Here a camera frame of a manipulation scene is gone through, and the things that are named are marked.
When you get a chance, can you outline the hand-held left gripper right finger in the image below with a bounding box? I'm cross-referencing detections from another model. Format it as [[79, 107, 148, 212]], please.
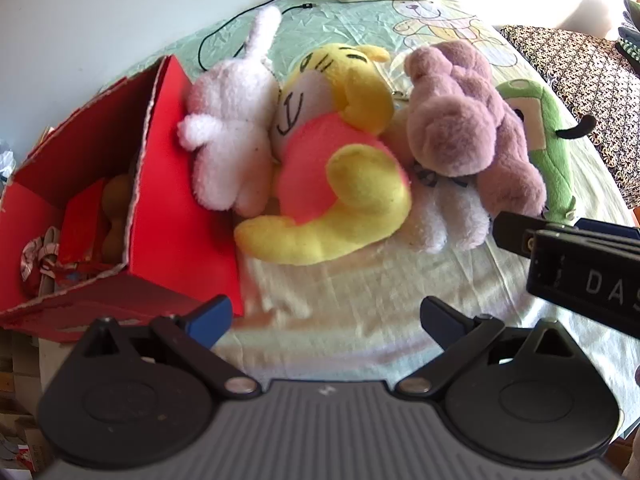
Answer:
[[395, 296, 581, 401]]

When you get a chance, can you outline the yellow plush tiger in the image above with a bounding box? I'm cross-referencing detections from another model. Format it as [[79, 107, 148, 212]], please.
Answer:
[[234, 42, 414, 267]]

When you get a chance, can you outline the clear plastic bag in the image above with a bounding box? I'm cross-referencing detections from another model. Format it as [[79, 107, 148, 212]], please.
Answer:
[[0, 137, 16, 196]]

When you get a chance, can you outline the black charging cable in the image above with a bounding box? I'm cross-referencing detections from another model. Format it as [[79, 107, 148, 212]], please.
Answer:
[[198, 0, 337, 75]]

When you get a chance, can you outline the striped ribbon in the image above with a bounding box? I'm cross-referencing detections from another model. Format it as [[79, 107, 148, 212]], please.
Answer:
[[19, 227, 61, 282]]

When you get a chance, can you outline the purple plush dog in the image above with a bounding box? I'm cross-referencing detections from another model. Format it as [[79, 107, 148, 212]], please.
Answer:
[[402, 40, 547, 221]]

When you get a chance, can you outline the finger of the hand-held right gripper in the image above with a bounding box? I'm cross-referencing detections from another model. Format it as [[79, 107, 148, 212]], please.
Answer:
[[545, 217, 640, 243], [492, 211, 552, 262]]

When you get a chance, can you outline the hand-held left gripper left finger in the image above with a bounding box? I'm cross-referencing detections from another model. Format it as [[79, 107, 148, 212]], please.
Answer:
[[75, 294, 262, 402]]

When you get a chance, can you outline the white plush with checked bow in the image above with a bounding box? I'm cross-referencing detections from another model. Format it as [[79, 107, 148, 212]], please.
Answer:
[[412, 162, 494, 255]]

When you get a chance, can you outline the white plush rabbit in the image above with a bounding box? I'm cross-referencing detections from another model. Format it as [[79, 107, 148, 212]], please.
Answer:
[[177, 5, 284, 218]]

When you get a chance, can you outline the green plush toy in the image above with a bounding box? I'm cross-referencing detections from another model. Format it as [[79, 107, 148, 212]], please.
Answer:
[[495, 78, 598, 226]]

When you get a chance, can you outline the small red box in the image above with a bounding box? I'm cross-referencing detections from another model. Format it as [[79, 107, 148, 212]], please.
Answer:
[[59, 180, 108, 266]]

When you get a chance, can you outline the red cardboard box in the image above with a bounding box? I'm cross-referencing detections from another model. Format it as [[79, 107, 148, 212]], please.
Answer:
[[0, 55, 246, 343]]

